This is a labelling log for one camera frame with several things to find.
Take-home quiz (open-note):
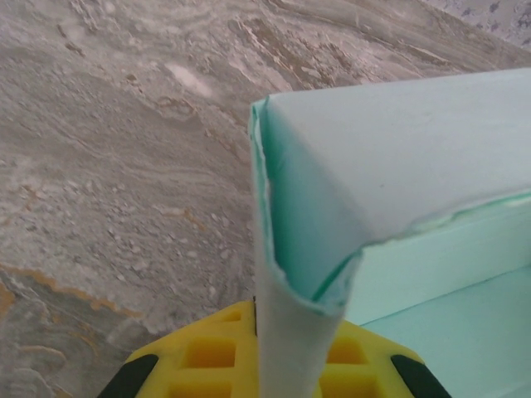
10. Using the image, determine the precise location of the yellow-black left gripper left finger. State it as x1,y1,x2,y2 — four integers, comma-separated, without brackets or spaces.
99,300,261,398

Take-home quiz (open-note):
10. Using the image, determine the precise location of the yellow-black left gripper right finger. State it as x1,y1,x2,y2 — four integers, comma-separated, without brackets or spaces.
317,321,453,398

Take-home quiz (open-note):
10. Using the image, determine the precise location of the light teal paper box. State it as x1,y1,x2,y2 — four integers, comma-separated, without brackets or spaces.
247,68,531,398

